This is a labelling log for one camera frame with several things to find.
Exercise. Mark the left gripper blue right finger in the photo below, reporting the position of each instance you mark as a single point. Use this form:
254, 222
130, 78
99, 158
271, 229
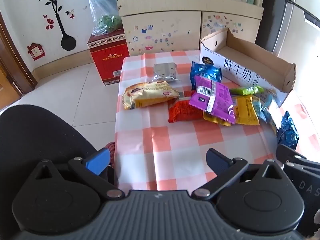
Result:
217, 162

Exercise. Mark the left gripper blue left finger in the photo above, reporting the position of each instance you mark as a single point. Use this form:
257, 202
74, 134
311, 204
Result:
98, 161

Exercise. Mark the blue foil snack pack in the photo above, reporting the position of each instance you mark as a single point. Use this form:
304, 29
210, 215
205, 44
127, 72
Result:
287, 133
204, 70

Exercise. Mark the yellow snack pack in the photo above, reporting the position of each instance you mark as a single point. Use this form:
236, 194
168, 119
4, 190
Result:
215, 119
244, 111

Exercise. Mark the purple snack pack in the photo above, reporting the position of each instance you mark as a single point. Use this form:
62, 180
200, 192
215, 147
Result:
213, 98

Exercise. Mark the red snack pack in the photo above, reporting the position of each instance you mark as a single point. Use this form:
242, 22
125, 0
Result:
180, 110

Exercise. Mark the light blue snack pack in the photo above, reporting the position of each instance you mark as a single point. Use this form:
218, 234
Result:
267, 111

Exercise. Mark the croissant snack pack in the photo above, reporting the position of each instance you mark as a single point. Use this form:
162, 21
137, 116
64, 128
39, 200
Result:
145, 94

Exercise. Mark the green snack pack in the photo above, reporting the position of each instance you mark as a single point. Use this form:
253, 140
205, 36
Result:
243, 91

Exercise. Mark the silver foil snack pack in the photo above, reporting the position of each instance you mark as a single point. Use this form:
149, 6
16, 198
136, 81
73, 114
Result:
165, 72

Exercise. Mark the orange white checkered tablecloth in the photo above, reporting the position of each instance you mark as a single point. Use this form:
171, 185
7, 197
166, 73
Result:
153, 154

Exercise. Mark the cardboard milk box tray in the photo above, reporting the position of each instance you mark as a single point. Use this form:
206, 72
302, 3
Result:
246, 64

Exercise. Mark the red gift box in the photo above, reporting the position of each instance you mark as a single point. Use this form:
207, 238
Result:
108, 52

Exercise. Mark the clear plastic bag with greens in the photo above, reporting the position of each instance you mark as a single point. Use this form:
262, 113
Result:
105, 16

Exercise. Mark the beige cabinet with stickers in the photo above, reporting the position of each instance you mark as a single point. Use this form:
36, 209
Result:
153, 26

